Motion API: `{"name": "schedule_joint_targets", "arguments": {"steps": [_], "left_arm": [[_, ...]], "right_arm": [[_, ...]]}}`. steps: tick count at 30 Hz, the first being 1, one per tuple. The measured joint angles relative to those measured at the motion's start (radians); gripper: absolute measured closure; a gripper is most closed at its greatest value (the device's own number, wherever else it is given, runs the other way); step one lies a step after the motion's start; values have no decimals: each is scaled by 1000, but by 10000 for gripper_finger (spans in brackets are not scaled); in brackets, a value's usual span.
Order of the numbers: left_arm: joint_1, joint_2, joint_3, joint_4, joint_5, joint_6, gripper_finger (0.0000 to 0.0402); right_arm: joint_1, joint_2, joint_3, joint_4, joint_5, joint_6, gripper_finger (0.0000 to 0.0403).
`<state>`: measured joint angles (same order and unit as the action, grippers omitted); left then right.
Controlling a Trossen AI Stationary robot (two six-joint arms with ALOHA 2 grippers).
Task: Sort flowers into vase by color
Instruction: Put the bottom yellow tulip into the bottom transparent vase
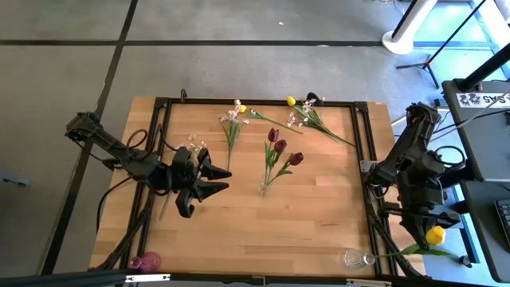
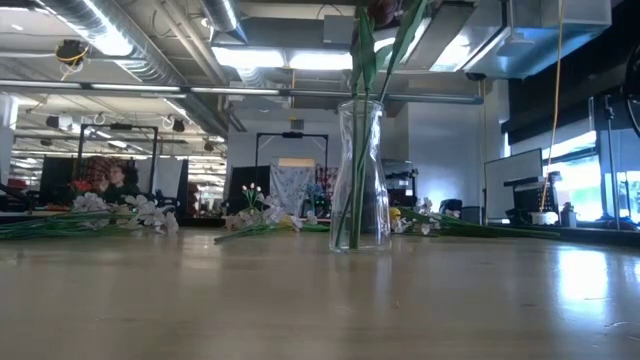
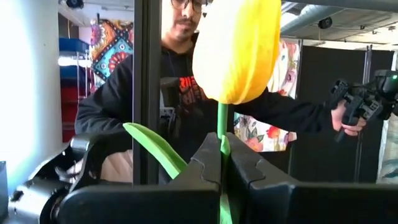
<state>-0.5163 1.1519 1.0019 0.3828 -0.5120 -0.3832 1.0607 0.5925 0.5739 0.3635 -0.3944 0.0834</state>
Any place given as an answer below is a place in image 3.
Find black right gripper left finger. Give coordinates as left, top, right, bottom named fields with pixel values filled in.
left=57, top=131, right=223, bottom=224

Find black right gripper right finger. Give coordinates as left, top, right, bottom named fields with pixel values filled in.
left=225, top=133, right=398, bottom=224

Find yellow tulip green stem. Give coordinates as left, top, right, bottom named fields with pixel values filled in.
left=122, top=0, right=282, bottom=224

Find peach cloth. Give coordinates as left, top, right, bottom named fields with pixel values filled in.
left=99, top=149, right=134, bottom=184

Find black room divider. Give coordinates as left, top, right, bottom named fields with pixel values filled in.
left=288, top=45, right=396, bottom=184

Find white floral fabric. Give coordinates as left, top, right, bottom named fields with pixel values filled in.
left=233, top=39, right=301, bottom=153

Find person's hand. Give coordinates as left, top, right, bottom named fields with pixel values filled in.
left=330, top=99, right=368, bottom=138

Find teal patterned fabric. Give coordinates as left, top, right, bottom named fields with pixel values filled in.
left=375, top=111, right=398, bottom=185

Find person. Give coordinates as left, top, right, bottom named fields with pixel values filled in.
left=74, top=0, right=368, bottom=185

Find red storage bin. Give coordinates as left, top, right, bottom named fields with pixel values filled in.
left=60, top=86, right=91, bottom=143

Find colourful patterned fabric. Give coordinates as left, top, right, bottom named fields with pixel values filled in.
left=89, top=18, right=135, bottom=82

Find blue storage bin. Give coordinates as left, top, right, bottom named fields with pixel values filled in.
left=58, top=37, right=91, bottom=54

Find person's glasses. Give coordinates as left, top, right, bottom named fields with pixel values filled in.
left=170, top=0, right=214, bottom=14

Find black frame post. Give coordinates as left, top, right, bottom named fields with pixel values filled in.
left=132, top=0, right=163, bottom=186

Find black ceiling camera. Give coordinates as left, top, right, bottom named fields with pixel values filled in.
left=317, top=16, right=334, bottom=30

